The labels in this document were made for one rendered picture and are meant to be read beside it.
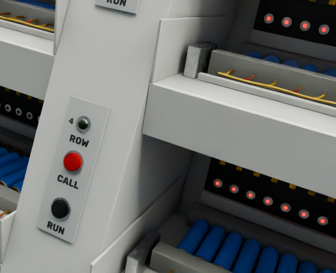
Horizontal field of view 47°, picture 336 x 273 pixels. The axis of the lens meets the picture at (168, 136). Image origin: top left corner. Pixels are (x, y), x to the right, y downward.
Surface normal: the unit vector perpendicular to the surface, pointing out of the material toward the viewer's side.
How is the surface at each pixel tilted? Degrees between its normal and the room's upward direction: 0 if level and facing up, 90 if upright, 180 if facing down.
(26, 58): 107
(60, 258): 90
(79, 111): 90
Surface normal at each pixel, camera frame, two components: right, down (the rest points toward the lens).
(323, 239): -0.41, 0.29
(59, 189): -0.34, 0.00
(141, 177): 0.90, 0.29
